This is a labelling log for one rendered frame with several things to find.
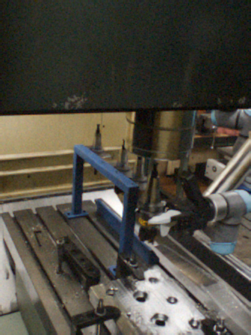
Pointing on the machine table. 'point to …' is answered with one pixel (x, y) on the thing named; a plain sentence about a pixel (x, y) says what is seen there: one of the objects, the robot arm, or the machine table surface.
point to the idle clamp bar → (89, 278)
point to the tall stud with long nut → (60, 255)
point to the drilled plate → (121, 325)
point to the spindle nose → (160, 134)
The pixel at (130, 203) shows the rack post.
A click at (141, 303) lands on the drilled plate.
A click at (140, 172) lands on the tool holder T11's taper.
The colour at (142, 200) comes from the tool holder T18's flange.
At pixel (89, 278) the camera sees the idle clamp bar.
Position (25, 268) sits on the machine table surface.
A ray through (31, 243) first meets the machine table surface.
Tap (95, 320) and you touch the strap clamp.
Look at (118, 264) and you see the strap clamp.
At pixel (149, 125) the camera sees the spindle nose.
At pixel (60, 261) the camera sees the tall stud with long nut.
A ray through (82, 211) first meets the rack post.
